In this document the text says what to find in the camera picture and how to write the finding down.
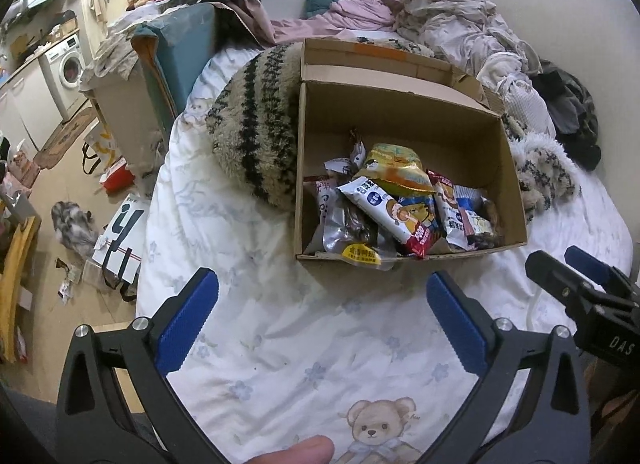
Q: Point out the striped fuzzy cushion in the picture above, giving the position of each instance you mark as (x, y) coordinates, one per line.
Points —
(255, 119)

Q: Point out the patterned lace cloth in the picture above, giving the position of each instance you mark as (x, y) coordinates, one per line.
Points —
(112, 56)

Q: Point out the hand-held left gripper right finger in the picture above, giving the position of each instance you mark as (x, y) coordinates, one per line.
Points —
(457, 324)

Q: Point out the teal padded furniture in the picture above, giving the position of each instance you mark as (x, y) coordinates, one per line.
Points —
(175, 49)

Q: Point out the dark clothing pile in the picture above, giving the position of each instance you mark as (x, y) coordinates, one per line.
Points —
(570, 109)

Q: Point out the red white snack packet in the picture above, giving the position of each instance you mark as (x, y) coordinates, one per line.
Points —
(447, 209)

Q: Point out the beige cabinet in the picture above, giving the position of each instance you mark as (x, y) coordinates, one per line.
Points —
(125, 119)

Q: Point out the white yellow tote bag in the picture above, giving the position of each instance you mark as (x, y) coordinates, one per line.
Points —
(100, 146)

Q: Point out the yellow wooden frame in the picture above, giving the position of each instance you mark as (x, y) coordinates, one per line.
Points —
(15, 289)

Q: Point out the teal pillow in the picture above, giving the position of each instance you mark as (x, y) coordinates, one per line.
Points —
(320, 0)

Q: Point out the grey tabby cat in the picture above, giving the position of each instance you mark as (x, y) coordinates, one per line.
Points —
(72, 229)

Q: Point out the white washing machine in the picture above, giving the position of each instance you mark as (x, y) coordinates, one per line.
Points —
(67, 69)

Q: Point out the yellow snack packet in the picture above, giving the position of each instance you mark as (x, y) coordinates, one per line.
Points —
(395, 169)

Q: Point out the white bag black print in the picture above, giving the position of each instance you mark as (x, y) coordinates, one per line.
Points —
(120, 239)

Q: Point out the white kitchen cabinet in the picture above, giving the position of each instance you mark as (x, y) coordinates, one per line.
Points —
(22, 104)

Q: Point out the clear dark meat packet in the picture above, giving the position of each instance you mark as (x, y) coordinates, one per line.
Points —
(350, 236)

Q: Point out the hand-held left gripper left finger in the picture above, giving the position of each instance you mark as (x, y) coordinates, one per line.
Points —
(187, 319)

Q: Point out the person's left hand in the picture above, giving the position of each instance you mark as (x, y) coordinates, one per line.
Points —
(295, 451)

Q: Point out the brown patterned rug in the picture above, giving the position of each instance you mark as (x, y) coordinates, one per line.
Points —
(65, 136)

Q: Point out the white crumpled bedding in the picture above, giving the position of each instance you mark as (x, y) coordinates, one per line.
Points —
(450, 19)

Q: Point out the white blue circle packet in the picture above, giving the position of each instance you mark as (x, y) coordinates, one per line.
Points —
(367, 199)

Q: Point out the brown cardboard box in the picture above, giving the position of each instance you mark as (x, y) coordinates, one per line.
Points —
(400, 114)

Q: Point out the red box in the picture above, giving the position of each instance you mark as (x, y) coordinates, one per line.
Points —
(119, 175)

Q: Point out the fuzzy patterned blanket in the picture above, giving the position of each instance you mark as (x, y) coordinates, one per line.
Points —
(542, 169)

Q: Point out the person's dark trouser leg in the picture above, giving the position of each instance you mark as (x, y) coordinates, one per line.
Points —
(25, 424)

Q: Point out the blue white snack packet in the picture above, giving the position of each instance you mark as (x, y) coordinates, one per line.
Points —
(472, 201)

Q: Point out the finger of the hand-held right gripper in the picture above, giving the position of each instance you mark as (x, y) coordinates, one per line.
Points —
(592, 264)
(555, 276)

